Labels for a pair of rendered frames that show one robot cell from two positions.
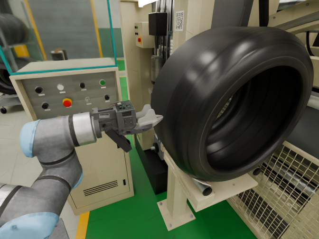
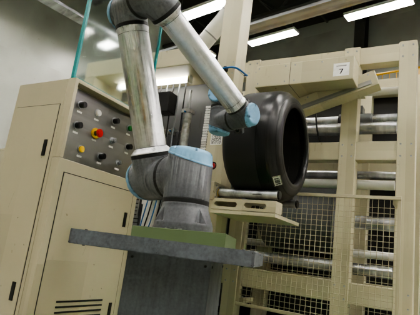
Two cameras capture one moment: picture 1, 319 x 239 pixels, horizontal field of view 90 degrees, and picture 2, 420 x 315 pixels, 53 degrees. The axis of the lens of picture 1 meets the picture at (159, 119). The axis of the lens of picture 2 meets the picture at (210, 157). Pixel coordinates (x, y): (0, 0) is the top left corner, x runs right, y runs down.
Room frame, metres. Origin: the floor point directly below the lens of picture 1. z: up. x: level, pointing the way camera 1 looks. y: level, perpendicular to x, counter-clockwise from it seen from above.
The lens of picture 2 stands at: (-0.98, 1.32, 0.58)
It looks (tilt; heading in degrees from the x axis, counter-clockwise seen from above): 13 degrees up; 323
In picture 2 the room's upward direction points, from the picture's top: 7 degrees clockwise
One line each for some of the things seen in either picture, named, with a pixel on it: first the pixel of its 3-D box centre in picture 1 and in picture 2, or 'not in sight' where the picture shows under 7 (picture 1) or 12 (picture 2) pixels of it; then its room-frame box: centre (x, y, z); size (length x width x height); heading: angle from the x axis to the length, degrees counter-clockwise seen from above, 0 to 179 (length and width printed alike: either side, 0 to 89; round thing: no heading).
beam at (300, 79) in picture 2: not in sight; (307, 80); (0.63, -0.59, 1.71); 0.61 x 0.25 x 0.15; 22
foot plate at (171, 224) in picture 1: (175, 209); not in sight; (0.87, -0.15, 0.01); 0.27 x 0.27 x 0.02; 22
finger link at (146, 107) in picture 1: (148, 112); not in sight; (0.47, 0.04, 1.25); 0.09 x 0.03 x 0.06; 112
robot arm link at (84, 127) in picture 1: (87, 127); not in sight; (0.38, 0.21, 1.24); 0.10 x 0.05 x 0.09; 22
